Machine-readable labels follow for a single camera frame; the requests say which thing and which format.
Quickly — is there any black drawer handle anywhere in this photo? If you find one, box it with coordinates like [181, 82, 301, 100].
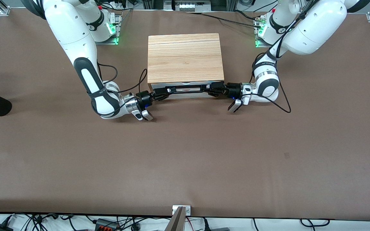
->
[166, 84, 213, 95]

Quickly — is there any wooden drawer cabinet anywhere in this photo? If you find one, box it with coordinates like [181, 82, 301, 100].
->
[147, 33, 225, 99]

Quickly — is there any brown table mat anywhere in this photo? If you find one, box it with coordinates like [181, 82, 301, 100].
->
[0, 8, 370, 221]

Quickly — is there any white power strip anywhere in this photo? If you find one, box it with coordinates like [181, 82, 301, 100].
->
[174, 0, 199, 13]

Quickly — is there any slanted wooden bar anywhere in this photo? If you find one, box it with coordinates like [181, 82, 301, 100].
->
[165, 206, 185, 231]

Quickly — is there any black orange power strip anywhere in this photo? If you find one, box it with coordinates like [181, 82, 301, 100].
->
[94, 218, 120, 231]

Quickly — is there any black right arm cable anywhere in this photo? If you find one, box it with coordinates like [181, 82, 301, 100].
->
[97, 62, 149, 97]

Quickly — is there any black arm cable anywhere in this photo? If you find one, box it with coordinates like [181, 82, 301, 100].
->
[97, 62, 149, 97]
[241, 13, 292, 114]

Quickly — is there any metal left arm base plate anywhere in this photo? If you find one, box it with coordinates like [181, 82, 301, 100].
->
[253, 15, 272, 48]

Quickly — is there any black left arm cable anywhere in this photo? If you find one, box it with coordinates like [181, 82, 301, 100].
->
[241, 13, 292, 114]

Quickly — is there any thick black table cable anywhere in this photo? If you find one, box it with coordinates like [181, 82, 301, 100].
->
[188, 11, 264, 29]

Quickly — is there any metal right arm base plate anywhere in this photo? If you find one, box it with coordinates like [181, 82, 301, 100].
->
[95, 11, 123, 46]

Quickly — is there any small metal edge bracket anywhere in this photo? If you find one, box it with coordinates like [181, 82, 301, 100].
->
[172, 205, 191, 216]

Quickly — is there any looped black floor cable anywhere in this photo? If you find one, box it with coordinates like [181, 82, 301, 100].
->
[300, 218, 330, 228]

